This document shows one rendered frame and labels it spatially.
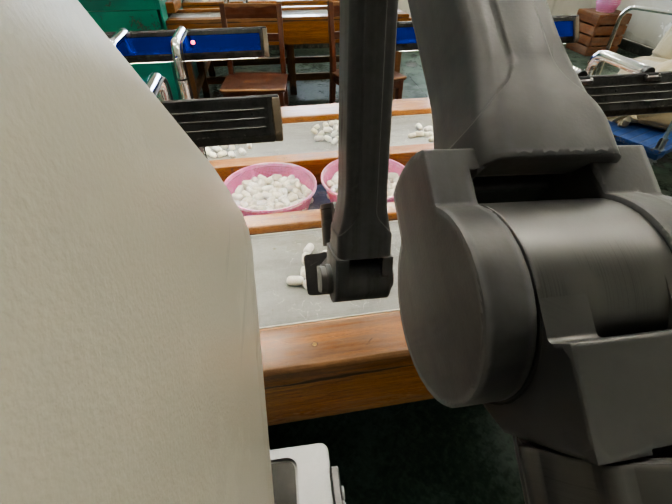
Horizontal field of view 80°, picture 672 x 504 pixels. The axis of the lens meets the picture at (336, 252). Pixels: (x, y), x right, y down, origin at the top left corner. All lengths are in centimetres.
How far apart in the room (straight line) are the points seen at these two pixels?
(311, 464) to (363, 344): 42
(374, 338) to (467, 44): 61
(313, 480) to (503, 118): 27
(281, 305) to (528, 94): 71
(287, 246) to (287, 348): 32
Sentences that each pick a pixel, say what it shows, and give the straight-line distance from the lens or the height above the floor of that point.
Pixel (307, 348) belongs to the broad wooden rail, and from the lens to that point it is 73.
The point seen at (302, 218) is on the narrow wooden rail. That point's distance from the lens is 102.
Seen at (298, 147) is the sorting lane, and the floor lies 74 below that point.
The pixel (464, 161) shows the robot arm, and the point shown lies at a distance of 17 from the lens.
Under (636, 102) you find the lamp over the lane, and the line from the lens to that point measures 104.
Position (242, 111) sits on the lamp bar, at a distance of 75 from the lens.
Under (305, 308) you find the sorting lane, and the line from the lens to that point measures 82.
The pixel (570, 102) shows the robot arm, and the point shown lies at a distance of 20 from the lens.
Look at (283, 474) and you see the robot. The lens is 34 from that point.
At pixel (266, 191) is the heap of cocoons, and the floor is 73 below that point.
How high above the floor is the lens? 135
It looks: 40 degrees down
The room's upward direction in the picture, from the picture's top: straight up
